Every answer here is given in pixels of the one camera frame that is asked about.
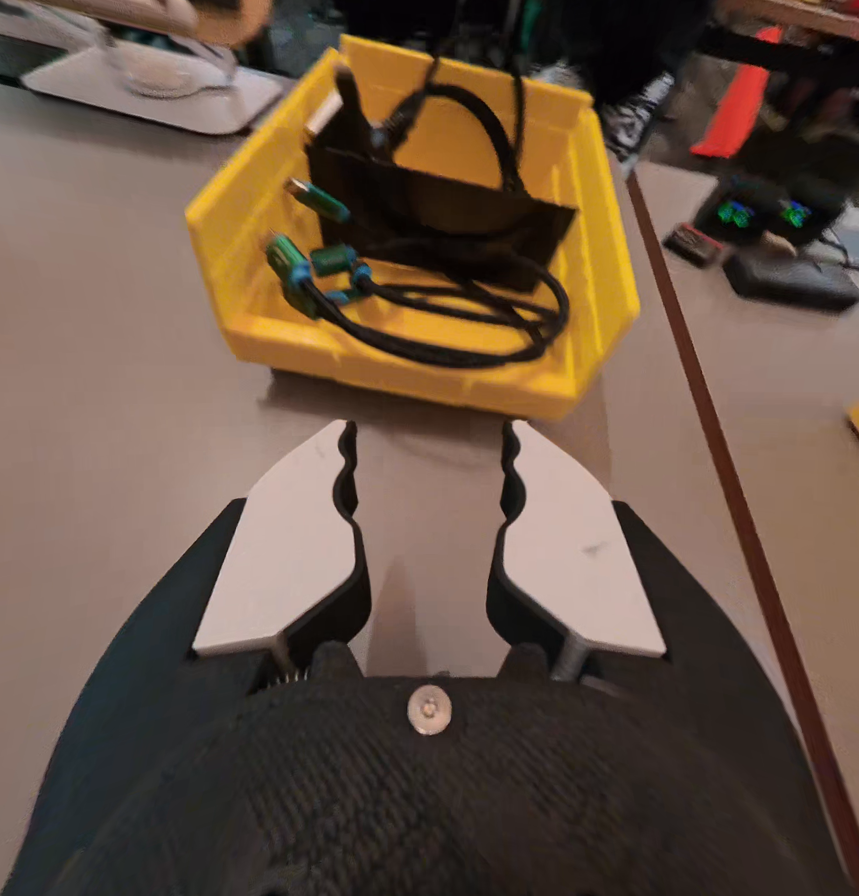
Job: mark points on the clear stand bracket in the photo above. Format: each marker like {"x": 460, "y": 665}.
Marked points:
{"x": 163, "y": 73}

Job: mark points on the silver stand base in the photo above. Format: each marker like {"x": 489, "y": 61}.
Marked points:
{"x": 212, "y": 105}

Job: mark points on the orange floor cone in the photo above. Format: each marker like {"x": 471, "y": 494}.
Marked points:
{"x": 741, "y": 98}

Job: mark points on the black flat device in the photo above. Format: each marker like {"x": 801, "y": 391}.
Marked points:
{"x": 793, "y": 283}

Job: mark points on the small red-edged device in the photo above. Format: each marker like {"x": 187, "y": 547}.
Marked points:
{"x": 695, "y": 245}

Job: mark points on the grey desk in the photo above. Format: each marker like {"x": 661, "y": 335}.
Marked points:
{"x": 121, "y": 350}
{"x": 807, "y": 560}

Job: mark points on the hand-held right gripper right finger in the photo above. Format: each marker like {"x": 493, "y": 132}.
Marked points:
{"x": 583, "y": 560}

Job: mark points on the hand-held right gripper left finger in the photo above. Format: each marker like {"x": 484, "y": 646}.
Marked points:
{"x": 282, "y": 560}

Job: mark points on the dark device with green lights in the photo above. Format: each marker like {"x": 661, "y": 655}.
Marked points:
{"x": 765, "y": 210}

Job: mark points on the dark desk divider strip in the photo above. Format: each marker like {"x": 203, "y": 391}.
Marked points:
{"x": 716, "y": 434}

